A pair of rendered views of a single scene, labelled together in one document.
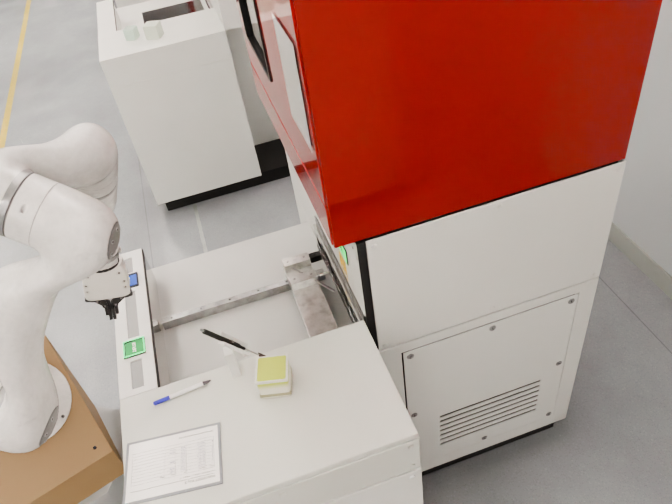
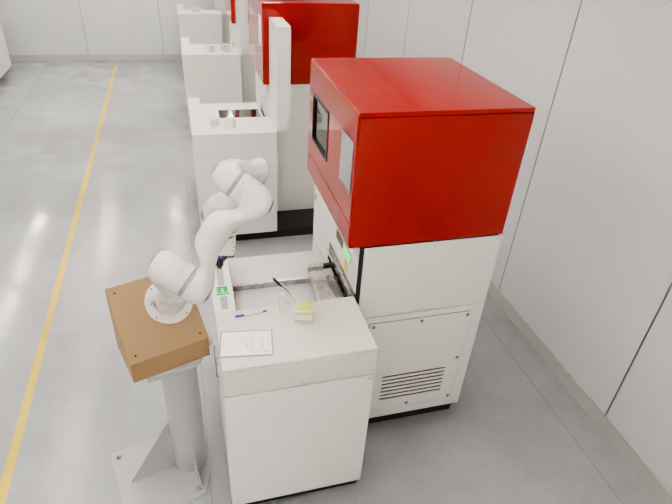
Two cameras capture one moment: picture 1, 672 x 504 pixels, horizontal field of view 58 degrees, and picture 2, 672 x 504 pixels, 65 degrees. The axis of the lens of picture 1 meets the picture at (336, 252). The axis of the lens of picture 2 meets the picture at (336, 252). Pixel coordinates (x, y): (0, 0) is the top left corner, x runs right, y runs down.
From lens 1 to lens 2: 0.97 m
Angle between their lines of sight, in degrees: 10
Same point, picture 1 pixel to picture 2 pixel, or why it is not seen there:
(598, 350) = (484, 370)
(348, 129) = (369, 187)
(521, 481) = (425, 436)
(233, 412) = (279, 326)
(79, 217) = (263, 192)
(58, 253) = (250, 205)
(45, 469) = (173, 338)
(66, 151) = (256, 166)
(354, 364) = (346, 314)
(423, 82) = (408, 172)
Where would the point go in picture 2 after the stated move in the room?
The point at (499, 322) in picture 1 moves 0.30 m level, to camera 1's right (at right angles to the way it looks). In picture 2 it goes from (426, 318) to (485, 318)
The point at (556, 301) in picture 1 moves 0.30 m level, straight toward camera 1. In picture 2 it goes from (459, 312) to (444, 349)
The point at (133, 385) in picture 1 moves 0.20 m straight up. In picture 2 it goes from (222, 307) to (219, 270)
